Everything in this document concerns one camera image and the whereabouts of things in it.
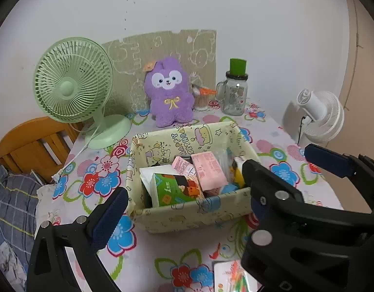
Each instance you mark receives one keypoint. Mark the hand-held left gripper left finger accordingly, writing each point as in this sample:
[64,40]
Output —
[109,219]

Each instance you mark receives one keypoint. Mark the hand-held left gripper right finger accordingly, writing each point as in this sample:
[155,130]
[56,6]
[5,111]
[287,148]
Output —
[260,213]

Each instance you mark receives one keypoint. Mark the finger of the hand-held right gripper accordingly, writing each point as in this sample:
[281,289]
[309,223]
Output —
[327,159]
[266,182]

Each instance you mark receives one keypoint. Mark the yellow packet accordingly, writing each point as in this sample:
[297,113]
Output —
[237,175]

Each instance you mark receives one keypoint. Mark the clear plastic bag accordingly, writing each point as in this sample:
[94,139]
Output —
[223,161]

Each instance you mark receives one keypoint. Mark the pink packet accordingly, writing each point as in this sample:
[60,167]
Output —
[209,170]

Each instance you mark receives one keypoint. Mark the green white tissue packet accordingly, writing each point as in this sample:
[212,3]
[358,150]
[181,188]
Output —
[171,188]

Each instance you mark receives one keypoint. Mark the yellow printed fabric storage box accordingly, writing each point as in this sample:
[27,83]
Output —
[187,217]

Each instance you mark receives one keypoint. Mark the pink tube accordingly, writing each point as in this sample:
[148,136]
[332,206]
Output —
[182,165]

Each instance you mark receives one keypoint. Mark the white desk fan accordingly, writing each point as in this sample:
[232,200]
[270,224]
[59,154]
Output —
[321,112]

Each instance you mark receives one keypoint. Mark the white printed packet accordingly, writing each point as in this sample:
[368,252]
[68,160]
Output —
[226,276]

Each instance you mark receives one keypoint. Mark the glass mug jar green lid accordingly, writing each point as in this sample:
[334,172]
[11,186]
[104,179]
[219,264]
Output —
[235,97]

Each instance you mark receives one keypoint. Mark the grey plaid pillow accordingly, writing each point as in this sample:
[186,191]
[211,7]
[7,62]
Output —
[13,206]

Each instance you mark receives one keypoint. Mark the beige door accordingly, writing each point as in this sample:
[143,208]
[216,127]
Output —
[366,67]

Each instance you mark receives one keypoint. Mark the cotton swab jar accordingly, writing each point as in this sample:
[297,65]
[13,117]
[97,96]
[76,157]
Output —
[200,102]

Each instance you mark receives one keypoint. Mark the crumpled white cloth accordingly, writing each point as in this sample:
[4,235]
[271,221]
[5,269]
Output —
[10,264]

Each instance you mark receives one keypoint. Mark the orange plastic tool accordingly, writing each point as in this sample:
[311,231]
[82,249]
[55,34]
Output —
[205,91]

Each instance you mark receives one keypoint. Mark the wooden chair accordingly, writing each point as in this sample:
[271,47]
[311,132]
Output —
[25,143]

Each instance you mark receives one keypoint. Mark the purple plush toy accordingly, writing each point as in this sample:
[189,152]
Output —
[171,109]

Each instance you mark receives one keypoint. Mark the green desk fan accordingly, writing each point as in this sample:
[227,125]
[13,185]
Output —
[68,86]

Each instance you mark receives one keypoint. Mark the printed cardboard sheet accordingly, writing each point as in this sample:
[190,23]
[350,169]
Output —
[129,54]

